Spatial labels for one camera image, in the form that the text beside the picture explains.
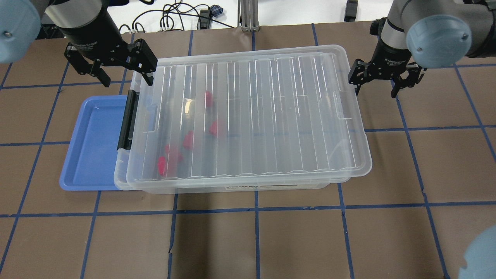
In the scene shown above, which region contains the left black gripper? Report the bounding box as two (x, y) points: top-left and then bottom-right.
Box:
(64, 11), (158, 87)

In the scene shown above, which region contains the clear plastic box lid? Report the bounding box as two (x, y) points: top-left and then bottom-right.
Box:
(126, 45), (372, 189)

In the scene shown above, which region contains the red block lower pair upper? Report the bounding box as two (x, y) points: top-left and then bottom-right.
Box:
(164, 144), (184, 162)

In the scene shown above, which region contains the blue plastic tray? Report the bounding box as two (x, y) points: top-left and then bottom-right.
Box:
(59, 95), (126, 192)

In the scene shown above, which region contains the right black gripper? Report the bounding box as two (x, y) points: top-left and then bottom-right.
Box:
(348, 41), (426, 98)

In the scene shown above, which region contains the black cables bundle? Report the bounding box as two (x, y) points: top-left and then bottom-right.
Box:
(118, 2), (233, 35)

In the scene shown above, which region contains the red block middle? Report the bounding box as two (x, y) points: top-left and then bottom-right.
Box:
(209, 120), (226, 137)

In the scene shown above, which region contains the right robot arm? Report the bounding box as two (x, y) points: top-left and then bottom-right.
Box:
(348, 0), (496, 98)

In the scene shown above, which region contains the black box latch handle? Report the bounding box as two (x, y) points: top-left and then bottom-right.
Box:
(117, 90), (140, 150)

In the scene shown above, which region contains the clear plastic storage box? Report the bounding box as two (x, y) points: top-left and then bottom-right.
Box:
(114, 44), (372, 194)

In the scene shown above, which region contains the red block from tray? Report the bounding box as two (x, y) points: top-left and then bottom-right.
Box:
(183, 130), (194, 150)

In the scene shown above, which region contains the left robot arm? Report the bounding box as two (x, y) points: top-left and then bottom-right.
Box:
(0, 0), (158, 87)

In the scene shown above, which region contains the aluminium frame post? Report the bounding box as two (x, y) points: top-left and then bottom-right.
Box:
(238, 0), (259, 32)

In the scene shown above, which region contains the red block pair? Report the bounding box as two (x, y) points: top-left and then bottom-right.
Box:
(157, 157), (177, 177)
(164, 144), (184, 162)

